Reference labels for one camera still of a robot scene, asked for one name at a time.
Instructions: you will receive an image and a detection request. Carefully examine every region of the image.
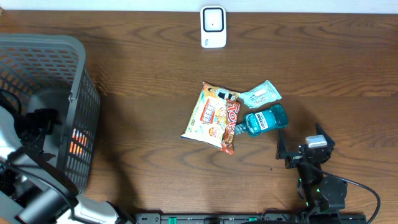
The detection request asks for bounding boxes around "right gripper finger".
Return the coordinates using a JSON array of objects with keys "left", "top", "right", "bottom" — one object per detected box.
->
[
  {"left": 275, "top": 129, "right": 287, "bottom": 159},
  {"left": 315, "top": 123, "right": 335, "bottom": 146}
]

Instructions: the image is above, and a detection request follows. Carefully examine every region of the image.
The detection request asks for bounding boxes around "blue mouthwash bottle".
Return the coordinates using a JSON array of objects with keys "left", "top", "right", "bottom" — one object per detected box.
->
[{"left": 235, "top": 104, "right": 289, "bottom": 137}]

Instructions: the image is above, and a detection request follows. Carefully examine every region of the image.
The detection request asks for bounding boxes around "teal wet wipes pack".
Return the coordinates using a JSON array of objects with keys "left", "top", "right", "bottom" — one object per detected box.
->
[{"left": 239, "top": 80, "right": 282, "bottom": 109}]

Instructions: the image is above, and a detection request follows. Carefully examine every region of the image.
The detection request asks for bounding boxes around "brown Top chocolate bar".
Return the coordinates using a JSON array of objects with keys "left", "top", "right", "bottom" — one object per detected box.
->
[{"left": 221, "top": 100, "right": 240, "bottom": 155}]

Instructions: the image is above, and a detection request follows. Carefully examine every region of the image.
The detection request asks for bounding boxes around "yellow snack bag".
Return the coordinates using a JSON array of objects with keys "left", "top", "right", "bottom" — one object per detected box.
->
[{"left": 181, "top": 82, "right": 239, "bottom": 148}]

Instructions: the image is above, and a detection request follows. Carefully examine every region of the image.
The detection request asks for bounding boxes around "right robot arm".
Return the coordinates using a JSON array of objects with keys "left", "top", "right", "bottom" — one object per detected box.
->
[{"left": 276, "top": 124, "right": 347, "bottom": 223}]

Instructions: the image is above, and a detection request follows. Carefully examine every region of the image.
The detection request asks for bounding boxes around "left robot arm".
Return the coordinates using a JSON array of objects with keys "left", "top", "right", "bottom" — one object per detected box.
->
[{"left": 1, "top": 107, "right": 136, "bottom": 223}]

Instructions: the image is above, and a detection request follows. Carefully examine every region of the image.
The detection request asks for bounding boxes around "white barcode scanner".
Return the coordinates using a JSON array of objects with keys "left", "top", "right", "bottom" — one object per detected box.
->
[{"left": 200, "top": 6, "right": 227, "bottom": 49}]

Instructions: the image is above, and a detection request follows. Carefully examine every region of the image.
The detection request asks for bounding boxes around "grey plastic shopping basket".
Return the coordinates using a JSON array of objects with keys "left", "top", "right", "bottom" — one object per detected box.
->
[{"left": 1, "top": 34, "right": 100, "bottom": 192}]

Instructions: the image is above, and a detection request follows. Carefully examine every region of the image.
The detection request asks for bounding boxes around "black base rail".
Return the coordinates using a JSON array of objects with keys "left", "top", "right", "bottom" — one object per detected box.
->
[{"left": 133, "top": 212, "right": 368, "bottom": 224}]

